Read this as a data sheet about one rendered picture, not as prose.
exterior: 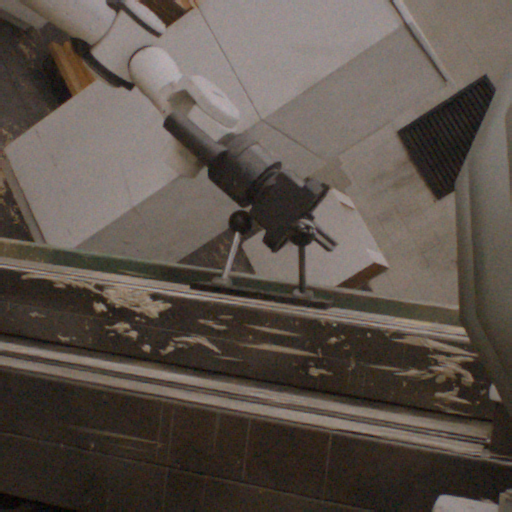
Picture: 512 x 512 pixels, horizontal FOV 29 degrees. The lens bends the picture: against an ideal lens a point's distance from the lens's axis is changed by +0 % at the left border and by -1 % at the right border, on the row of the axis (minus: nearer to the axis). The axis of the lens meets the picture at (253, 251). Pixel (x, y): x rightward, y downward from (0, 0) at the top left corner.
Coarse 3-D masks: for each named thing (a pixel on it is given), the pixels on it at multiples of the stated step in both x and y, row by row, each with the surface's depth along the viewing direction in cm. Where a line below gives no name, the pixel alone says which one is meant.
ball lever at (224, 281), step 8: (232, 216) 142; (240, 216) 142; (248, 216) 142; (232, 224) 142; (240, 224) 142; (248, 224) 142; (232, 232) 143; (240, 232) 142; (248, 232) 143; (232, 240) 142; (232, 248) 141; (232, 256) 141; (224, 272) 139; (216, 280) 138; (224, 280) 138
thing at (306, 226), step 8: (296, 224) 129; (304, 224) 129; (312, 224) 129; (288, 232) 129; (296, 232) 128; (304, 232) 128; (312, 232) 129; (296, 240) 129; (304, 240) 129; (312, 240) 129; (304, 248) 131; (304, 256) 132; (304, 264) 132; (304, 272) 133; (304, 280) 133; (304, 288) 134; (296, 296) 135; (304, 296) 134; (312, 296) 135
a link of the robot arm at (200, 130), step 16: (176, 112) 138; (192, 112) 142; (176, 128) 138; (192, 128) 138; (208, 128) 140; (224, 128) 140; (176, 144) 142; (192, 144) 137; (208, 144) 137; (224, 144) 139; (240, 144) 139; (176, 160) 142; (192, 160) 141; (208, 160) 137; (224, 160) 138; (192, 176) 144; (208, 176) 141
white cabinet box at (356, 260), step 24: (336, 192) 644; (336, 216) 633; (360, 216) 673; (336, 240) 631; (360, 240) 625; (264, 264) 648; (288, 264) 641; (312, 264) 635; (336, 264) 629; (360, 264) 623; (384, 264) 651
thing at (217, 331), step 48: (0, 288) 105; (48, 288) 103; (96, 288) 101; (144, 288) 101; (48, 336) 103; (96, 336) 101; (144, 336) 100; (192, 336) 98; (240, 336) 96; (288, 336) 95; (336, 336) 94; (384, 336) 92; (432, 336) 91; (336, 384) 94; (384, 384) 92; (432, 384) 91; (480, 384) 89
